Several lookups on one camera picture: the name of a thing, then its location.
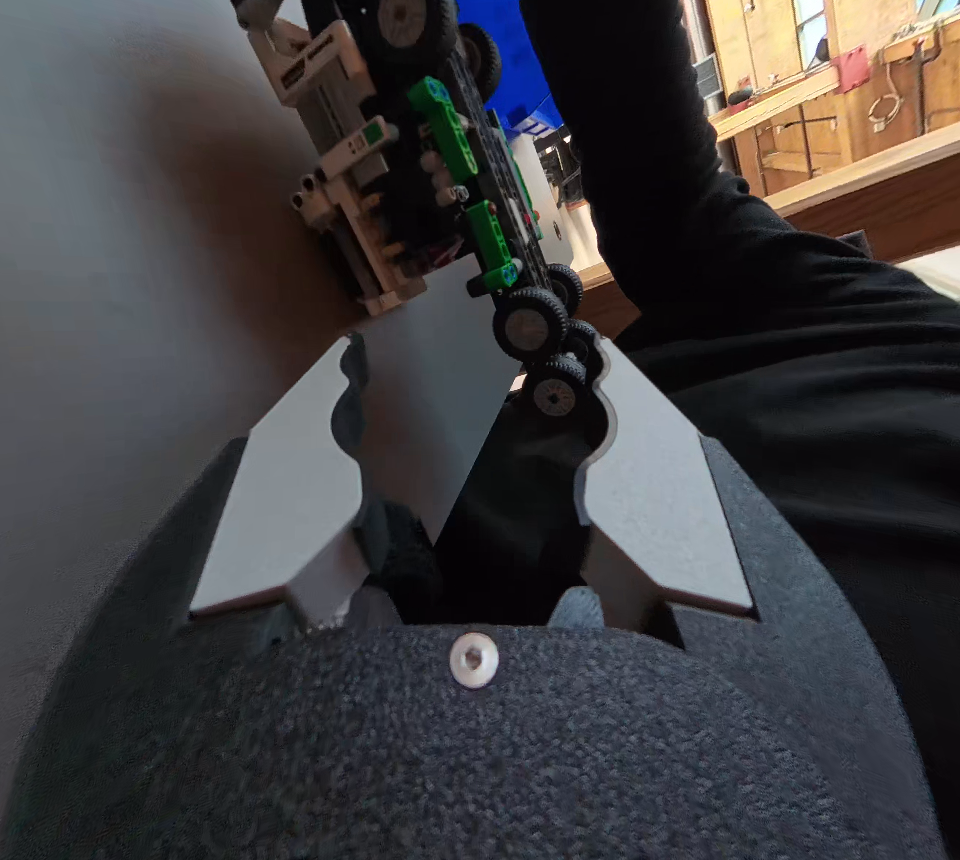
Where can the wooden workbench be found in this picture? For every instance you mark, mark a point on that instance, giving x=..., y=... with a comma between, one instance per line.
x=825, y=118

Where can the lego truck model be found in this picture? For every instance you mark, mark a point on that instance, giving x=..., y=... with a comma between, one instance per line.
x=397, y=125

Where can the red cloth item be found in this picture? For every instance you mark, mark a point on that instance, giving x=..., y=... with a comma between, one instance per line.
x=853, y=69

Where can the blue plastic bin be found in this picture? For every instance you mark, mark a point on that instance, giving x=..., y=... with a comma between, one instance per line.
x=495, y=5

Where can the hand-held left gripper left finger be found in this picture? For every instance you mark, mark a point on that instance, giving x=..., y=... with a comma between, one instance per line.
x=289, y=485

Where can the person's right forearm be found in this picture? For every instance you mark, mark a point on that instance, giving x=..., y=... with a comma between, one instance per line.
x=637, y=88

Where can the wooden table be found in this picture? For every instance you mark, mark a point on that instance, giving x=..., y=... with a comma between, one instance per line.
x=862, y=189

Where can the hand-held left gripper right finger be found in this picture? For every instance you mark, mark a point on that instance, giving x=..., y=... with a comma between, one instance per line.
x=660, y=493

